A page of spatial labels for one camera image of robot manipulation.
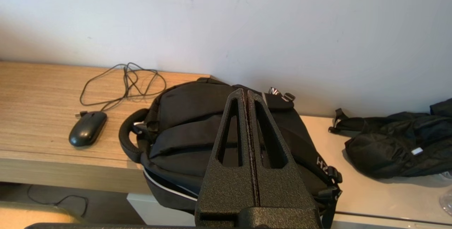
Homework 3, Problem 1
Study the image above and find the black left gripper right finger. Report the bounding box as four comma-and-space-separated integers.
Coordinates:
248, 90, 320, 219

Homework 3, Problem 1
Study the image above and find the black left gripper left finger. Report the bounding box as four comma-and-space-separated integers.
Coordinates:
195, 89, 260, 219

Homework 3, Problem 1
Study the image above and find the black backpack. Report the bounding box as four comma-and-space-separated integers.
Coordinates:
119, 77, 343, 229

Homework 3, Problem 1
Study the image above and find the crumpled black fabric bag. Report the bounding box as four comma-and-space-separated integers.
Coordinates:
328, 98, 452, 179

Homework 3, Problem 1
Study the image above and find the black computer mouse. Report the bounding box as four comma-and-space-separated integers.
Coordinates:
69, 111, 107, 147

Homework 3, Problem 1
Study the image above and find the clear bottle with red cap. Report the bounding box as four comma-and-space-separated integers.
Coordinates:
439, 171, 452, 217

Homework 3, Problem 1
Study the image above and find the black floor cable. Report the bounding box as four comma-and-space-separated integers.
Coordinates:
28, 185, 88, 218

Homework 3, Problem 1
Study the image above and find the thin black mouse cable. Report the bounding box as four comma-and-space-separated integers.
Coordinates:
75, 62, 167, 118

